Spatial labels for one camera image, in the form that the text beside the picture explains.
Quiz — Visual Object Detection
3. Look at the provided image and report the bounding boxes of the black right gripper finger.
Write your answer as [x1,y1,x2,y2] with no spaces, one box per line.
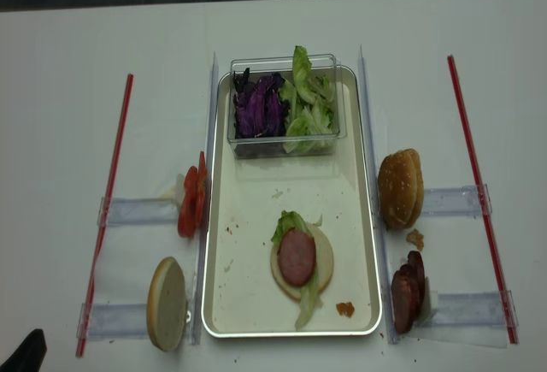
[0,328,46,372]

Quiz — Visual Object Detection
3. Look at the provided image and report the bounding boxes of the front tomato slice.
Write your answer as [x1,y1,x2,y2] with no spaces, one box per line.
[178,166,198,238]

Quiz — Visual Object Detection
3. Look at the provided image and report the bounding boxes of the tomato slice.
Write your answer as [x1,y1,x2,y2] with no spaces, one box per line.
[178,166,198,238]
[195,151,208,227]

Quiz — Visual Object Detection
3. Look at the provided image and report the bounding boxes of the rear tomato slice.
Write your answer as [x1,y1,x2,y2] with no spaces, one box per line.
[195,151,208,227]

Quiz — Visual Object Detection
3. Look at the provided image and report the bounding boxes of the pink meat patty on bun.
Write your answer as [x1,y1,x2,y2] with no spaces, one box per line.
[278,227,316,287]

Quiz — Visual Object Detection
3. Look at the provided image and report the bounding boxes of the lettuce leaf under patty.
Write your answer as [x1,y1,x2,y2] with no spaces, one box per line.
[271,210,319,330]

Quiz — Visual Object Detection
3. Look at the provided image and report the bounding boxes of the green lettuce pile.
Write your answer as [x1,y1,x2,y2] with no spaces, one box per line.
[279,45,336,154]

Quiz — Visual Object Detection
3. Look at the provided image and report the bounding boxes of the lower left clear crossbar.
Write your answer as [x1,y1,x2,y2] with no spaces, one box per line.
[76,304,148,340]

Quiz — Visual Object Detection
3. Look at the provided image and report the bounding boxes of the clear crossbar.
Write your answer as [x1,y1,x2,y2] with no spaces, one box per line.
[421,185,492,216]
[76,304,148,340]
[105,198,179,227]

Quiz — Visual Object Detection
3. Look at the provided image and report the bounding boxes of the white bun half left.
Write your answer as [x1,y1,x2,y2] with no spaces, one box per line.
[146,257,186,352]

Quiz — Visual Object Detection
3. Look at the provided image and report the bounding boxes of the upper left clear crossbar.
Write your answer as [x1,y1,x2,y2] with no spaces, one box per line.
[105,198,179,227]

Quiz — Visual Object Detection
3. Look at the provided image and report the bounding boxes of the white block behind tomatoes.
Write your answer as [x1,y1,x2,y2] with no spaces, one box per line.
[170,174,185,207]

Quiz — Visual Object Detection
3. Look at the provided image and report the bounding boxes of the metal serving tray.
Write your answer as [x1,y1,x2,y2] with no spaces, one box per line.
[202,67,382,338]

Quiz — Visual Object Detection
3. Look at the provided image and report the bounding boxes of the left red tape strip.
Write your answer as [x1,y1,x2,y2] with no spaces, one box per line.
[81,74,134,333]

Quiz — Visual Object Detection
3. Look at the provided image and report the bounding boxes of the red tape strip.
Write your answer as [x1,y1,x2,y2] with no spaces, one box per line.
[81,74,134,333]
[447,55,520,345]

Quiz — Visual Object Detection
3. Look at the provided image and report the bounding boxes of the bottom bun slice on tray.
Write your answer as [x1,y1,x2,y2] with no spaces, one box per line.
[270,222,334,302]

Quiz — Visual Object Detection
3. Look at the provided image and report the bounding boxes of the brown crumb on tray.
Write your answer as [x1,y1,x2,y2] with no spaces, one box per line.
[336,302,355,318]

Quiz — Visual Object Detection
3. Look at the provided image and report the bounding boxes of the purple cabbage pile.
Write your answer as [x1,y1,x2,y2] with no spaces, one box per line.
[232,68,289,139]

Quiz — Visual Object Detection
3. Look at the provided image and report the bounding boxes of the clear plastic salad container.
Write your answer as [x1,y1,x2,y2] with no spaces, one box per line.
[226,46,345,159]

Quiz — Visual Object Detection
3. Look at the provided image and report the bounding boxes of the front dark sausage slice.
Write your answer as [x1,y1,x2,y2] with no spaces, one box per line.
[391,270,421,334]

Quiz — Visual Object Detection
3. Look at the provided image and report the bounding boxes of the dark sausage slice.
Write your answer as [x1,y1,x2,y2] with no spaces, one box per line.
[391,270,421,334]
[400,251,426,314]

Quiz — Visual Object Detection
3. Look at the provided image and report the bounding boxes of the rear dark sausage slice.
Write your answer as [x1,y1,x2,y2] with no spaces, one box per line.
[400,251,426,314]

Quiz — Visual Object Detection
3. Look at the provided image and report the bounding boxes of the brown crumb on table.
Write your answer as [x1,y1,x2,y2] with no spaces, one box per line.
[406,229,424,251]

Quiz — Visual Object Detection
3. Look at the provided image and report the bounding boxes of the sesame bun top front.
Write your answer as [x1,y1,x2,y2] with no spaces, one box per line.
[377,149,419,229]

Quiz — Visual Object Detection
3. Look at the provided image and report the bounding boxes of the sesame bun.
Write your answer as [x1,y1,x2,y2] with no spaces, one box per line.
[377,149,419,229]
[405,149,424,228]

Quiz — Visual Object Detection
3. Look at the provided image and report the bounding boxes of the white block behind sausages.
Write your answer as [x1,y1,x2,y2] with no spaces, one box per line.
[417,277,438,326]

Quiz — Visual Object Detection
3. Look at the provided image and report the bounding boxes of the sesame bun rear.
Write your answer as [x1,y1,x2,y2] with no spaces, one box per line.
[405,149,424,228]

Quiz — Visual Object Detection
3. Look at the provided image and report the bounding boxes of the upper right clear crossbar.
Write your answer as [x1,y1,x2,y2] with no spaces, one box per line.
[421,185,492,216]

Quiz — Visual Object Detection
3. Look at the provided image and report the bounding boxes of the right red tape strip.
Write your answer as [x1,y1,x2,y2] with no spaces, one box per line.
[447,55,520,345]

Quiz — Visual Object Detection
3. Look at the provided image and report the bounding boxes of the left clear plastic rail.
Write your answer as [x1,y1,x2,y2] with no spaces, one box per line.
[188,50,220,346]

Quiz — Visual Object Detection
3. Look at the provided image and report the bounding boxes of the clear plastic rail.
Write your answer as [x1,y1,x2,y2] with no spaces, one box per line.
[188,50,220,346]
[358,46,399,345]

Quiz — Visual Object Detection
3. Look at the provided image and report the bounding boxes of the right clear plastic rail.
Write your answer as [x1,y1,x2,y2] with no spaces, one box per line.
[358,46,399,345]

